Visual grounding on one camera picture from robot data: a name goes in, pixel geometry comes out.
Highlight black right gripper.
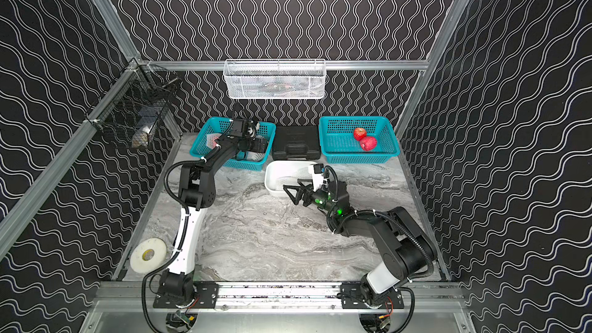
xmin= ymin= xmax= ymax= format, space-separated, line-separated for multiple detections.
xmin=284 ymin=176 xmax=338 ymax=217

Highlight black wire wall basket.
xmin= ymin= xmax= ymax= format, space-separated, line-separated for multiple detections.
xmin=86 ymin=59 xmax=181 ymax=150

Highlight black plastic tool case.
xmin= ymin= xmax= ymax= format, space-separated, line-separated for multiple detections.
xmin=271 ymin=125 xmax=322 ymax=161

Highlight teal basket left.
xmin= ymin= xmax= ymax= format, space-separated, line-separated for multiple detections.
xmin=190 ymin=117 xmax=277 ymax=171

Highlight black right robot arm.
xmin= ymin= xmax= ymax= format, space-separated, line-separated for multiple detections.
xmin=283 ymin=180 xmax=437 ymax=308

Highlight teal basket right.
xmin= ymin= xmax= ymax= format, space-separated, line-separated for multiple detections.
xmin=319 ymin=117 xmax=400 ymax=164

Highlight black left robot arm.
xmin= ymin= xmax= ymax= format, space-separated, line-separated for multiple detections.
xmin=157 ymin=119 xmax=268 ymax=307

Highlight white tape roll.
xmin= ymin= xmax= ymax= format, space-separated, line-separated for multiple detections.
xmin=129 ymin=237 xmax=167 ymax=274

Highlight red apple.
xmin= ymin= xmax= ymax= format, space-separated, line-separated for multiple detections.
xmin=359 ymin=136 xmax=378 ymax=152
xmin=353 ymin=127 xmax=367 ymax=141

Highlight teal basket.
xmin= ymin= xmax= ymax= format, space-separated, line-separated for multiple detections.
xmin=190 ymin=117 xmax=277 ymax=171
xmin=319 ymin=117 xmax=400 ymax=164

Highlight metal base rail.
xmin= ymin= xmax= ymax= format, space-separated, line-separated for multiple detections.
xmin=80 ymin=282 xmax=475 ymax=332

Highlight clear wall basket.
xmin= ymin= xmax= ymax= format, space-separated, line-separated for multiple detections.
xmin=223 ymin=59 xmax=327 ymax=100

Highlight white plastic tub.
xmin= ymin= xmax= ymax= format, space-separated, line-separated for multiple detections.
xmin=265 ymin=160 xmax=316 ymax=198

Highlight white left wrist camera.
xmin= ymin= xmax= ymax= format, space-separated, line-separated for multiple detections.
xmin=243 ymin=119 xmax=260 ymax=139

